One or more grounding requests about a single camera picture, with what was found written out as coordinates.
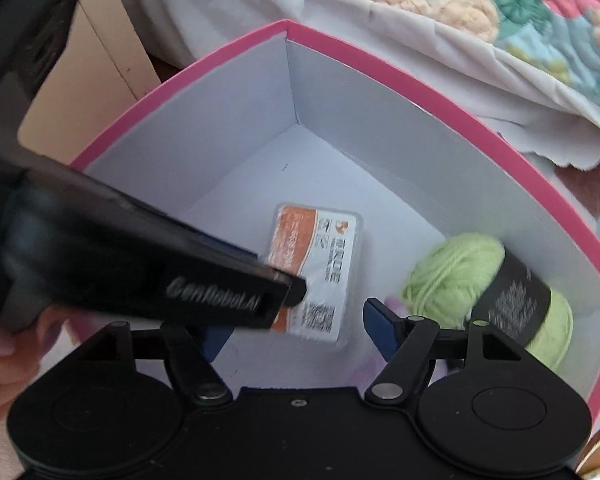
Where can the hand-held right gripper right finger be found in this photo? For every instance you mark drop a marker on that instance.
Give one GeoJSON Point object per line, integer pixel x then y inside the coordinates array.
{"type": "Point", "coordinates": [382, 330]}

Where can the beige nightstand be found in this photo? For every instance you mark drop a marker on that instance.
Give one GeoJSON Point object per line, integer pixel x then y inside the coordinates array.
{"type": "Point", "coordinates": [110, 60]}

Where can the pink cardboard box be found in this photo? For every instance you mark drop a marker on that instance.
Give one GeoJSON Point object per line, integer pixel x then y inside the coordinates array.
{"type": "Point", "coordinates": [330, 160]}

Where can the person's left hand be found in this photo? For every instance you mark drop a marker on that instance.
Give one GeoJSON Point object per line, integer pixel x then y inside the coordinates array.
{"type": "Point", "coordinates": [10, 370]}

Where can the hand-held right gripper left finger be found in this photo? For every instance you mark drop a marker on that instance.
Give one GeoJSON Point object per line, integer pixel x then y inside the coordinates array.
{"type": "Point", "coordinates": [215, 342]}

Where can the orange and white plastic case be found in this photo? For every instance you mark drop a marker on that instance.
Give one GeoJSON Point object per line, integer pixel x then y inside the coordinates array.
{"type": "Point", "coordinates": [325, 260]}

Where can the green yarn ball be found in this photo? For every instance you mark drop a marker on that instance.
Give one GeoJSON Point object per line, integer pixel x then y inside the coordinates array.
{"type": "Point", "coordinates": [445, 270]}

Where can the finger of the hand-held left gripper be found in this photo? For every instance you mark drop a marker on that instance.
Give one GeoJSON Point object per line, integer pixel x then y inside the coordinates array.
{"type": "Point", "coordinates": [230, 251]}
{"type": "Point", "coordinates": [130, 260]}

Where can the floral quilted bed cover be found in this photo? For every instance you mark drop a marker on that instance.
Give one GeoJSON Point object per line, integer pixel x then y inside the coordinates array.
{"type": "Point", "coordinates": [380, 30]}

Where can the person's beige clothing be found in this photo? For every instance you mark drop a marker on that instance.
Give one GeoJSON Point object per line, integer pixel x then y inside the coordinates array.
{"type": "Point", "coordinates": [0, 455]}

